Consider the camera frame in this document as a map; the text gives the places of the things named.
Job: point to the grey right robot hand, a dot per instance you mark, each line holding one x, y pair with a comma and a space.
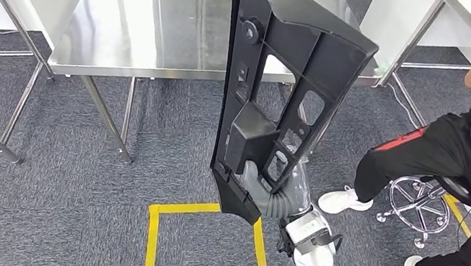
253, 189

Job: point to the black plastic plate bracket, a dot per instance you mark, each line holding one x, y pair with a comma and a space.
300, 17

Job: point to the stainless steel workbench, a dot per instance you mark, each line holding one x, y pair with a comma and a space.
141, 15

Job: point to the person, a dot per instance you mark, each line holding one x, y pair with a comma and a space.
418, 160

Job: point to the chrome swivel stool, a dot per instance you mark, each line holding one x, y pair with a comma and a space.
421, 205

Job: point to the pale green small object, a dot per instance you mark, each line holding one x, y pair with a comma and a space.
383, 68

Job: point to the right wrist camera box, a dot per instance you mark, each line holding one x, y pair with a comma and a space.
306, 232

